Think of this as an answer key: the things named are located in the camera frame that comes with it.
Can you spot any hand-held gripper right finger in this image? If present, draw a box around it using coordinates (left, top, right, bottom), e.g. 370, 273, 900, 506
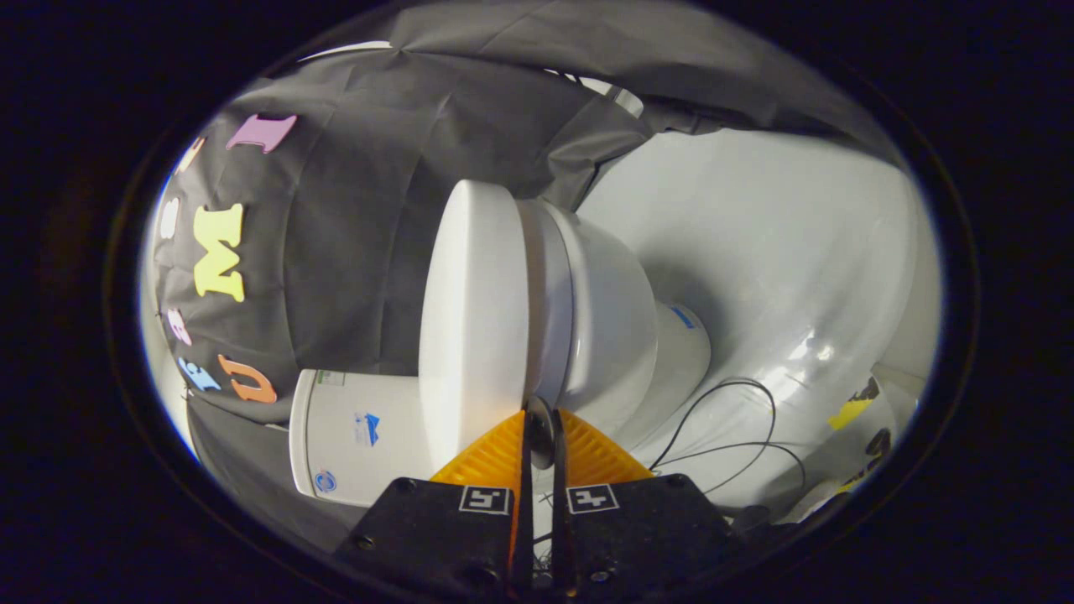
550, 409, 739, 598

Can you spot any white toilet lid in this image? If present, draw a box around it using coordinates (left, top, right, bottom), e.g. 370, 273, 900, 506
418, 180, 556, 472

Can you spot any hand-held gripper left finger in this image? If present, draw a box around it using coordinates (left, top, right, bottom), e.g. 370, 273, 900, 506
334, 409, 536, 599

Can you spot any thin black cable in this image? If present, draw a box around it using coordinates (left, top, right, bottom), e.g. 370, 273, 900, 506
648, 377, 808, 504

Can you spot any black backdrop cloth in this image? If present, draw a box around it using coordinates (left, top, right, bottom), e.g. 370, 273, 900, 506
155, 0, 911, 550

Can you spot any white toilet bowl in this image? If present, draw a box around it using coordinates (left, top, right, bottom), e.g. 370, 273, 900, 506
545, 206, 712, 450

